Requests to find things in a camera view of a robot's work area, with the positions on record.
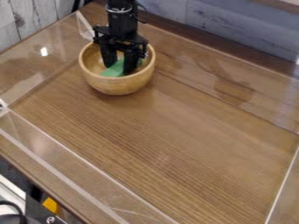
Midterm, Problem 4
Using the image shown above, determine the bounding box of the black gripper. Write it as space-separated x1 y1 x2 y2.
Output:
92 25 149 74

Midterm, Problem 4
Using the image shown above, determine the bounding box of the green rectangular block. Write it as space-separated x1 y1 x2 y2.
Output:
100 58 137 78

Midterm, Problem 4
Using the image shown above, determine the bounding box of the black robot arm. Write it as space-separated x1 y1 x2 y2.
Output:
92 0 149 75

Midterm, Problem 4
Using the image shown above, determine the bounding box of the brown wooden bowl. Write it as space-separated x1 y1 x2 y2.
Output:
79 42 157 95

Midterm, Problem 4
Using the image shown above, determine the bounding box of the black device with yellow label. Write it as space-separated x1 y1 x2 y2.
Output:
26 194 82 224

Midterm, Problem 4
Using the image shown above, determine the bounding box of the clear acrylic corner bracket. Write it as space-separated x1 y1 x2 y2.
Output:
75 10 95 42

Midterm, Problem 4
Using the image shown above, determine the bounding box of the clear acrylic tray wall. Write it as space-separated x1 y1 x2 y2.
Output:
0 100 179 224

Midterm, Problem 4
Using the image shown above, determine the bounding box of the black cable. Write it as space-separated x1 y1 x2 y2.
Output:
0 199 30 224

